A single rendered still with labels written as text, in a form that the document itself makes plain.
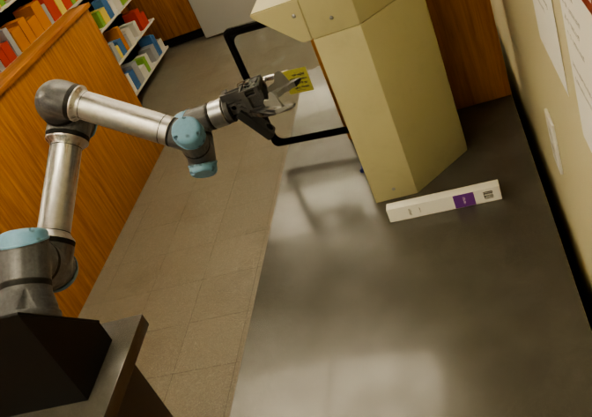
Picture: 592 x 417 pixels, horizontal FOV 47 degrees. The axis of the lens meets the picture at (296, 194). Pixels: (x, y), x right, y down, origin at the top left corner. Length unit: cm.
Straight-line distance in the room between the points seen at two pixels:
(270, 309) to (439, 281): 39
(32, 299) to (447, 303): 91
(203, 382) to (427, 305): 169
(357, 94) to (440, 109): 25
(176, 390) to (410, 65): 187
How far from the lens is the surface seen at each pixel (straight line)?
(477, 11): 194
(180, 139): 165
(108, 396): 166
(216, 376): 297
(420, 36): 167
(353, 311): 149
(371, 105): 162
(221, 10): 688
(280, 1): 155
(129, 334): 178
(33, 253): 169
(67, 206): 187
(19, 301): 166
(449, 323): 139
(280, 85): 183
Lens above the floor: 192
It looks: 31 degrees down
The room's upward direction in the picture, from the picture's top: 25 degrees counter-clockwise
